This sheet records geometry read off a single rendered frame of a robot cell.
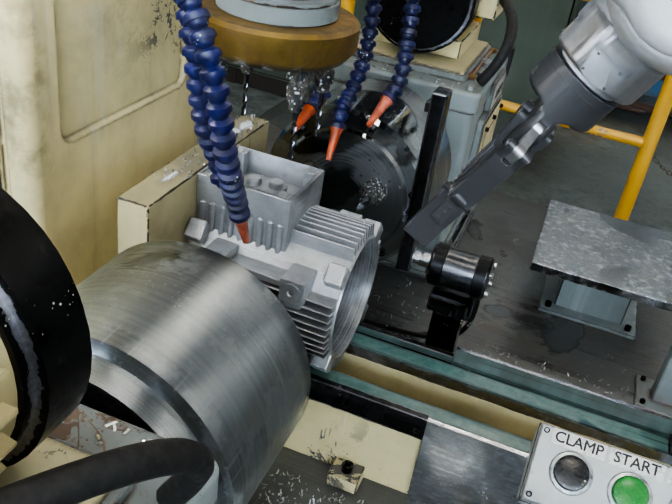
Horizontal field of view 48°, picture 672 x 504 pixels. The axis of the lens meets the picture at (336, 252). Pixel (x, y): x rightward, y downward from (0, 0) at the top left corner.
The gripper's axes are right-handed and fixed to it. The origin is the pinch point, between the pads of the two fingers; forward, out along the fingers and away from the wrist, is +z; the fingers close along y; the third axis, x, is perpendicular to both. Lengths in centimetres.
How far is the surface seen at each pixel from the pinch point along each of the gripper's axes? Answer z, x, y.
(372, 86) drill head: 11.8, -16.1, -39.4
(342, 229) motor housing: 12.3, -5.7, -4.9
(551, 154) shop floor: 100, 64, -341
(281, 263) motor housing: 18.3, -8.2, 0.0
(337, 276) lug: 13.4, -2.7, 1.2
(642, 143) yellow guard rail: 36, 64, -229
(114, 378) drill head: 11.0, -11.8, 33.3
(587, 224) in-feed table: 14, 29, -66
